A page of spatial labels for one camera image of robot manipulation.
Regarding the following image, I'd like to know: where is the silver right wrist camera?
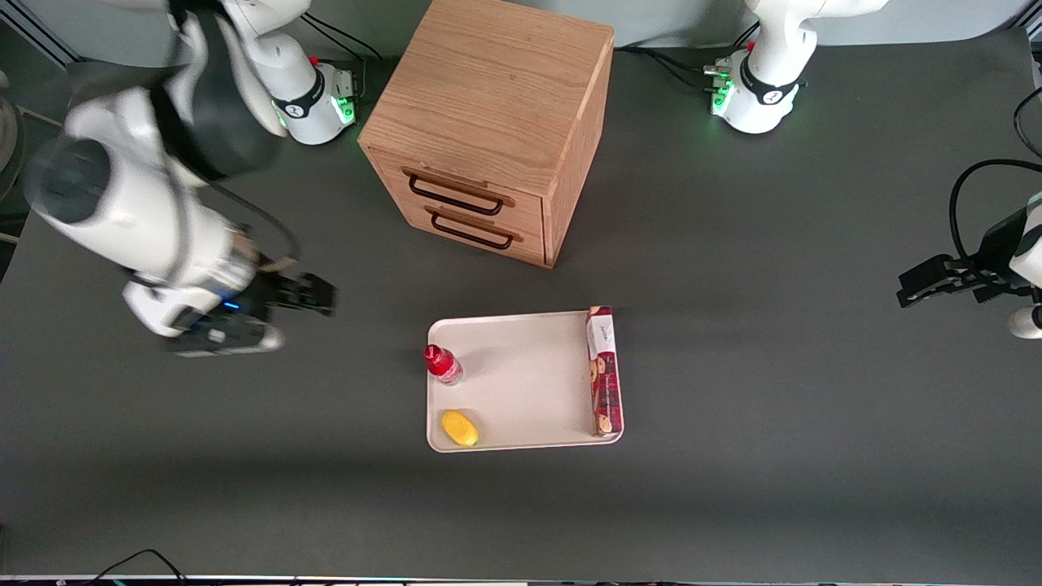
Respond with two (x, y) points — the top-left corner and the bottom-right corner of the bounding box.
(167, 319), (287, 360)

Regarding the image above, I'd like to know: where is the black cable at table edge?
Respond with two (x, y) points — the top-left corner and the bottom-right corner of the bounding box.
(81, 549), (190, 586)

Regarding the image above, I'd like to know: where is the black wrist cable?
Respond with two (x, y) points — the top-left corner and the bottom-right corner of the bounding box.
(948, 158), (1042, 265)
(204, 181), (300, 266)

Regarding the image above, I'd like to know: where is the white rectangular plastic tray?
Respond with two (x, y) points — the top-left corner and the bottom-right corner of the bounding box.
(427, 309), (625, 453)

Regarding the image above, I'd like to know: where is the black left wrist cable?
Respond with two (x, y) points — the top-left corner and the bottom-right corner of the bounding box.
(948, 158), (1042, 265)

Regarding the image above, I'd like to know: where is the black arm base cable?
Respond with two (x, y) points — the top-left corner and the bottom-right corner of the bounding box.
(303, 12), (385, 64)
(615, 45), (733, 92)

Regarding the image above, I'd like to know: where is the wooden two-drawer cabinet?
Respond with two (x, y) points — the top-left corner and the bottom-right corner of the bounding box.
(358, 0), (615, 269)

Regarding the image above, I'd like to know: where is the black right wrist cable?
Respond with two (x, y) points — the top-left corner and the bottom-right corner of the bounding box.
(204, 181), (300, 266)

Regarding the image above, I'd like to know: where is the black right arm base cable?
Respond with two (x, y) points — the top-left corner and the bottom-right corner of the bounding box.
(303, 12), (385, 64)

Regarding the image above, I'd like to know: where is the black metal drawer handle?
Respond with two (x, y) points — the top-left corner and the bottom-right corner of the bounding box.
(406, 173), (506, 217)
(429, 212), (516, 251)

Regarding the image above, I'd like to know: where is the thin black looping cable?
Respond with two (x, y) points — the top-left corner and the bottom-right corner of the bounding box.
(1013, 85), (1042, 160)

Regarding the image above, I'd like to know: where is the black left arm base cable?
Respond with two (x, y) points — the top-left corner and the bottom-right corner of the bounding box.
(615, 45), (733, 92)

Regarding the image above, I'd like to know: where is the yellow lemon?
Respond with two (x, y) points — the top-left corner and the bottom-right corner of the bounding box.
(440, 409), (479, 448)

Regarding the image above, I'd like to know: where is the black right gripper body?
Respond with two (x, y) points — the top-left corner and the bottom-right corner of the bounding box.
(204, 265), (287, 331)

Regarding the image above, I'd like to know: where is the red tartan cookie box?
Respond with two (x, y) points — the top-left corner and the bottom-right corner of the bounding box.
(586, 305), (624, 439)

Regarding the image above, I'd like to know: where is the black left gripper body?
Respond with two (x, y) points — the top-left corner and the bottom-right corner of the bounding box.
(952, 207), (1036, 287)

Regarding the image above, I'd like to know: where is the red coke bottle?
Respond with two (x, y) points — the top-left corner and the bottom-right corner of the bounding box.
(422, 343), (465, 387)

